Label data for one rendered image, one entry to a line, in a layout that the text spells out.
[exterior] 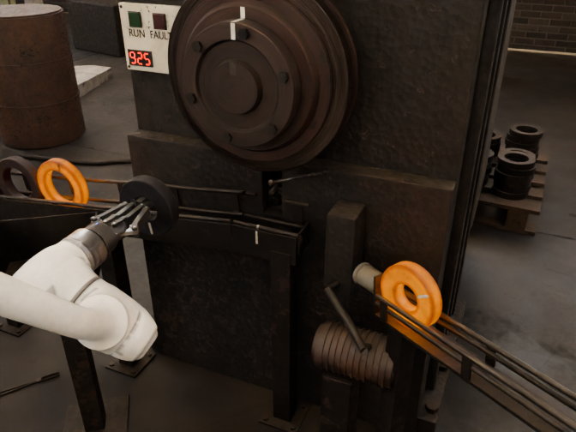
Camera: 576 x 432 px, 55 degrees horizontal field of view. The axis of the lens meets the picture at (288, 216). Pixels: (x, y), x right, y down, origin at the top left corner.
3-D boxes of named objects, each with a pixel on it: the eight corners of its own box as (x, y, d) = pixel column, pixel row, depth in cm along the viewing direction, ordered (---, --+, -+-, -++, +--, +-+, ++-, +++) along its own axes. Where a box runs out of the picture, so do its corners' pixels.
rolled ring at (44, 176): (27, 170, 180) (34, 165, 183) (57, 219, 185) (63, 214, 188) (61, 153, 170) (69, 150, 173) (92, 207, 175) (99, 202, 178)
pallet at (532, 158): (317, 191, 328) (319, 120, 306) (361, 145, 392) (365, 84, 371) (534, 237, 283) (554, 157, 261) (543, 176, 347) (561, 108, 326)
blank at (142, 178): (119, 172, 137) (111, 178, 134) (171, 176, 130) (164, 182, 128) (135, 226, 144) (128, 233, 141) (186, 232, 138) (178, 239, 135)
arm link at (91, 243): (96, 281, 115) (114, 265, 120) (87, 245, 111) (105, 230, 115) (62, 271, 119) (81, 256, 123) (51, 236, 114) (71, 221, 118)
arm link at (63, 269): (49, 260, 118) (98, 296, 118) (-10, 304, 106) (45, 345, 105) (57, 227, 111) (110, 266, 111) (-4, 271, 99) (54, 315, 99)
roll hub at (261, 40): (197, 132, 138) (187, 14, 125) (301, 148, 129) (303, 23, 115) (185, 139, 134) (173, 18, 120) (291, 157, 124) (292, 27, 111)
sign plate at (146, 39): (131, 67, 161) (123, 2, 152) (209, 76, 152) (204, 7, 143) (126, 69, 159) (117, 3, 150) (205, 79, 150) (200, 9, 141)
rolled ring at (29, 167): (26, 158, 177) (34, 154, 180) (-13, 159, 185) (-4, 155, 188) (46, 210, 185) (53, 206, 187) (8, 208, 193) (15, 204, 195)
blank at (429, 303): (404, 326, 131) (393, 331, 130) (381, 264, 132) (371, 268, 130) (453, 324, 118) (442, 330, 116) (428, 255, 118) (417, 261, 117)
